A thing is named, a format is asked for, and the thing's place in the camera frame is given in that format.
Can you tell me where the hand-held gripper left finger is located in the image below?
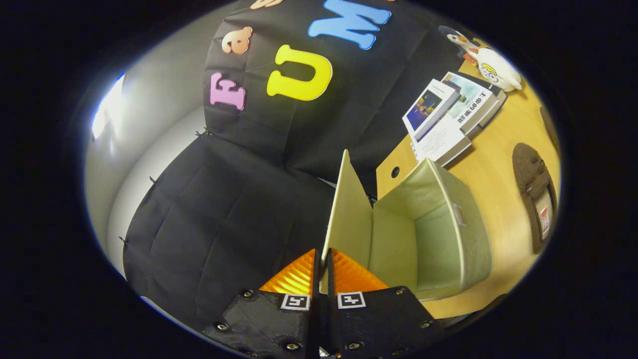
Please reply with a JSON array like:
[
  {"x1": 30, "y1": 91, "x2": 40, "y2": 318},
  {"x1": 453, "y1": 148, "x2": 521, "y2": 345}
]
[{"x1": 202, "y1": 248, "x2": 319, "y2": 359}]

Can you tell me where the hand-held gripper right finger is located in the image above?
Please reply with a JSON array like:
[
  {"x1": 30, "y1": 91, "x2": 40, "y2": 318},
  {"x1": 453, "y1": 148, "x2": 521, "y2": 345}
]
[{"x1": 321, "y1": 248, "x2": 447, "y2": 357}]

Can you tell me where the green fabric storage box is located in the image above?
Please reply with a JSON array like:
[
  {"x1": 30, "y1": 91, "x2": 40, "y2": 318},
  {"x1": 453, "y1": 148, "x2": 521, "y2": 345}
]
[{"x1": 321, "y1": 149, "x2": 493, "y2": 301}]

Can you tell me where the brown fuzzy shoe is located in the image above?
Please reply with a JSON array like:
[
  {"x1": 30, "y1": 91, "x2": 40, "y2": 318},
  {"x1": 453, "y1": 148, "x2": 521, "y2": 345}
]
[
  {"x1": 512, "y1": 143, "x2": 559, "y2": 254},
  {"x1": 539, "y1": 106, "x2": 561, "y2": 155}
]

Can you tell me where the plain white book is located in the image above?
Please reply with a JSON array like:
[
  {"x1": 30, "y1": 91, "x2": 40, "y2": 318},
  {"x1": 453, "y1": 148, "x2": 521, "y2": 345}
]
[{"x1": 410, "y1": 115, "x2": 472, "y2": 168}]

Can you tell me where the small blue-cover book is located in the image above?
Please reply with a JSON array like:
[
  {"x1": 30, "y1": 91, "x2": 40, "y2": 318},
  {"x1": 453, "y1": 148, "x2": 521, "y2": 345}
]
[{"x1": 402, "y1": 80, "x2": 462, "y2": 141}]

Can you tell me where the dark cover book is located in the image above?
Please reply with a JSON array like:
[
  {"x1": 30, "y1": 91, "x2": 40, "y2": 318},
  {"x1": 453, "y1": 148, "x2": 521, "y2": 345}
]
[{"x1": 469, "y1": 75, "x2": 508, "y2": 140}]

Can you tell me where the large ceiling light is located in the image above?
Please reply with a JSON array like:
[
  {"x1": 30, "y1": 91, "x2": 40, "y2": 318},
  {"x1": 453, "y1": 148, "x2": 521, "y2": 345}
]
[{"x1": 91, "y1": 75, "x2": 125, "y2": 140}]

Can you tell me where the white seal plush toy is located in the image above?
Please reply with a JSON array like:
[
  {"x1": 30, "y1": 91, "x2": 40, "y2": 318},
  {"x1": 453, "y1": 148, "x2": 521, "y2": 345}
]
[{"x1": 476, "y1": 47, "x2": 523, "y2": 93}]

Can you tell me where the penguin plush toy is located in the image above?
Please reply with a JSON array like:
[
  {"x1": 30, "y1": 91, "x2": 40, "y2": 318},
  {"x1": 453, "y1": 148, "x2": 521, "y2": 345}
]
[{"x1": 438, "y1": 25, "x2": 481, "y2": 65}]

